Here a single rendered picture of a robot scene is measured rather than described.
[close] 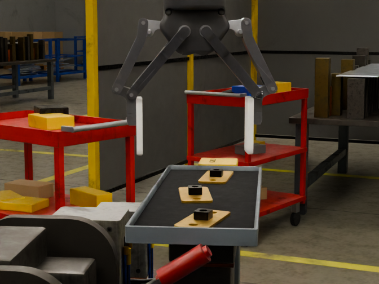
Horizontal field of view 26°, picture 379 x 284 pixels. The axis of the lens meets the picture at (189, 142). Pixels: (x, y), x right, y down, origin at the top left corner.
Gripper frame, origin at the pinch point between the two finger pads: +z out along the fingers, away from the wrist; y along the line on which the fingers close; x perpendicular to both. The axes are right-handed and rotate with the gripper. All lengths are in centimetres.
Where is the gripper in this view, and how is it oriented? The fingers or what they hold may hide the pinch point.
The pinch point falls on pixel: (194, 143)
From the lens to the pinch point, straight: 102.0
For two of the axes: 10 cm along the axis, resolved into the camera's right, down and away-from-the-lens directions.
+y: -10.0, 0.1, -0.6
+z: 0.0, 9.9, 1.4
